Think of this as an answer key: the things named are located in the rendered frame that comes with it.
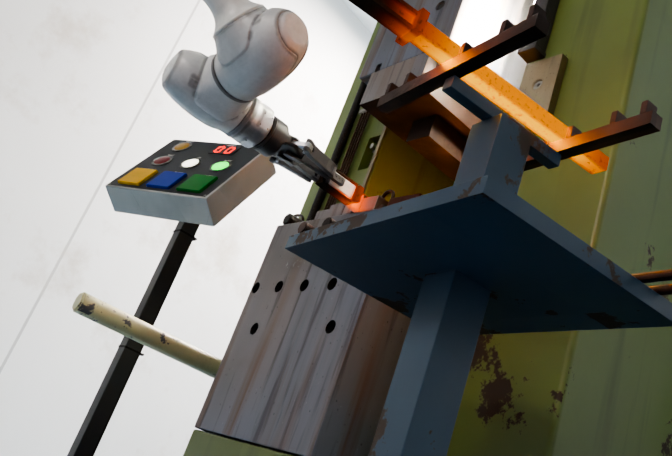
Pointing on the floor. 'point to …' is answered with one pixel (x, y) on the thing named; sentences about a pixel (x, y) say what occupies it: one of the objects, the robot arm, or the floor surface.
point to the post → (104, 403)
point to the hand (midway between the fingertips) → (337, 184)
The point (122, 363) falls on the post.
